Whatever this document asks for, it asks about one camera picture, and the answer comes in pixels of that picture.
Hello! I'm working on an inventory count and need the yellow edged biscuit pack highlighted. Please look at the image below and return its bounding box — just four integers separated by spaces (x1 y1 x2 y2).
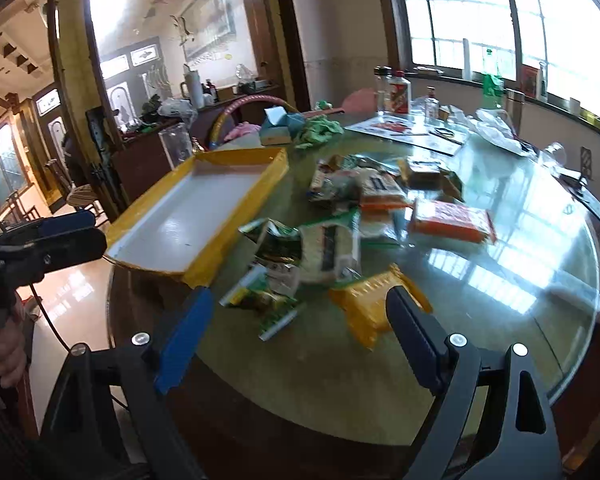
398 156 463 202

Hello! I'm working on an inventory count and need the dark wooden sideboard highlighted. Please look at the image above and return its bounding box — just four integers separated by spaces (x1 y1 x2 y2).
112 96 275 203

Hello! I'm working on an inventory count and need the pink yellow hoop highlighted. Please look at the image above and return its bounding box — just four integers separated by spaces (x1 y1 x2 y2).
204 93 298 150

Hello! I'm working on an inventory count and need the clear shiny snack bag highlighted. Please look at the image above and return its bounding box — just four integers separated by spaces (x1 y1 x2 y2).
306 159 361 211

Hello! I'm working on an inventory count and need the round cracker pack green trim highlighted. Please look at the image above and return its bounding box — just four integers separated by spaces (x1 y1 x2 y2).
298 209 361 284

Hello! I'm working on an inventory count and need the white plastic bag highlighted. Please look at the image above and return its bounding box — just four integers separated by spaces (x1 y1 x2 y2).
468 108 530 157

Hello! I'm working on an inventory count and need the dark green snack bag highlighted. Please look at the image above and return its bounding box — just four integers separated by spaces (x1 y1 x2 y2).
238 218 302 266

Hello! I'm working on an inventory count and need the green cloth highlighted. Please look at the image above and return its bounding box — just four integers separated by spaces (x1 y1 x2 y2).
294 116 344 150

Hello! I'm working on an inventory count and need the yellow cardboard tray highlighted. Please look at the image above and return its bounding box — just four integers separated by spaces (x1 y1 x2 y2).
106 148 289 288

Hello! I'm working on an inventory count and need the orange soda cracker pack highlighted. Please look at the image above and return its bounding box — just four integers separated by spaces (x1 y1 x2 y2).
408 200 496 244

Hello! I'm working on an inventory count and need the small green candy packet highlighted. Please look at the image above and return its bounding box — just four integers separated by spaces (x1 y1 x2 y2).
220 264 299 341

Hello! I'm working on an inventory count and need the yellow snack packet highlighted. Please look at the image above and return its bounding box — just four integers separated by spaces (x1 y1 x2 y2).
328 263 434 350

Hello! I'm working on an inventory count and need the white thermos jug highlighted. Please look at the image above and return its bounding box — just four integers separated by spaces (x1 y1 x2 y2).
181 64 206 110

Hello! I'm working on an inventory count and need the clear glass pitcher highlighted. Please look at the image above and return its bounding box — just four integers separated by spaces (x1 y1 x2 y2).
159 122 194 169

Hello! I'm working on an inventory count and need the white red liquor bottle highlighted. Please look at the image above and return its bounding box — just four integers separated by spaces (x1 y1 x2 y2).
390 70 412 115

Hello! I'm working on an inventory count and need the pink fly swatter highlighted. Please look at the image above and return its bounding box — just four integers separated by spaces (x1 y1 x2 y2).
302 88 377 118

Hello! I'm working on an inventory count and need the pink cloth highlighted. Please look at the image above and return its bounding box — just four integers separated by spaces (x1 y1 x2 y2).
224 122 261 143

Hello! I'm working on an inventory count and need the orange cracker pack barcode side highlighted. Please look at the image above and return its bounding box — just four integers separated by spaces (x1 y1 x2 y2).
355 168 410 210

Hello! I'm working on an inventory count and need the small clear liquor bottle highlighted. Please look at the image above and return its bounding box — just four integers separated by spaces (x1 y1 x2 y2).
424 86 440 125

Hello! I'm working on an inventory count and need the green plastic bottle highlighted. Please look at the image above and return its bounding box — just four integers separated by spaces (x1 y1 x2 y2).
482 48 504 110

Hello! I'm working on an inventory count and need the printed paper placemat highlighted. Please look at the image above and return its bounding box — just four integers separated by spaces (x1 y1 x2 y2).
347 115 469 156

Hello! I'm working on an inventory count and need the blue tissue box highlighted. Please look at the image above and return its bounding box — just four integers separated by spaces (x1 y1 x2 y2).
259 106 306 146

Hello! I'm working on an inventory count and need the person's left hand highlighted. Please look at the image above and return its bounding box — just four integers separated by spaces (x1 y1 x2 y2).
0 295 27 389

